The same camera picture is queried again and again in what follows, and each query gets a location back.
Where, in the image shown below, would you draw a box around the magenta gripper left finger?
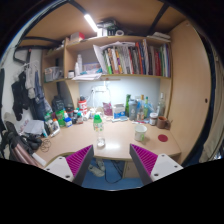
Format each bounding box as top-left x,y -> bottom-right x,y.
45,145 -> 94,186

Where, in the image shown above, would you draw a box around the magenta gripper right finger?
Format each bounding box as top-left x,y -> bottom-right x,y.
129,144 -> 182,185

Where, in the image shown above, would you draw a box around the clear bottle green cap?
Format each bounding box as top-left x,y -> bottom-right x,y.
93,114 -> 105,148

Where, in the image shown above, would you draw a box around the red round coaster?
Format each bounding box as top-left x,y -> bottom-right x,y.
158,134 -> 168,142

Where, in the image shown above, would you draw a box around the white paper cup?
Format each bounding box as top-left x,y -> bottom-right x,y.
135,125 -> 147,141

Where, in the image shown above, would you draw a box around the brown ceramic mug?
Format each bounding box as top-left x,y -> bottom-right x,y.
157,116 -> 169,129

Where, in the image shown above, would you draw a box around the jar with white lid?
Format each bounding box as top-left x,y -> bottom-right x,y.
149,112 -> 158,126

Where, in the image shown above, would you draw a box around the grey shaker bottle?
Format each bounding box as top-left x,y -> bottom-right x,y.
128,99 -> 137,120

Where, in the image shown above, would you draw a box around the clear glass bottle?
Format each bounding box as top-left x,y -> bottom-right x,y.
157,93 -> 165,116

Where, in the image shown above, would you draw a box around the red white canister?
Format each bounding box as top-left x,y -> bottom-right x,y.
78,100 -> 87,115

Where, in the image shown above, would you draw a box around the blue white tissue box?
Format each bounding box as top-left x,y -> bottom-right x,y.
113,104 -> 127,120

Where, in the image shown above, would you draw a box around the magenta snack bag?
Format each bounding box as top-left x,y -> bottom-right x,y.
103,103 -> 112,116

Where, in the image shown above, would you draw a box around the dark green bottle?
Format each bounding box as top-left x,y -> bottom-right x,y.
125,94 -> 131,117

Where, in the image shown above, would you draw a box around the hanging dark clothes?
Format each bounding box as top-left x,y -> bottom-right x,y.
11,65 -> 51,121

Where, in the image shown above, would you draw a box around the row of books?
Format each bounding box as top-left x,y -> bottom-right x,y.
93,39 -> 171,78

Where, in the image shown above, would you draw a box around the ceiling light tube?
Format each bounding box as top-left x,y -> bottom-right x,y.
84,14 -> 98,32

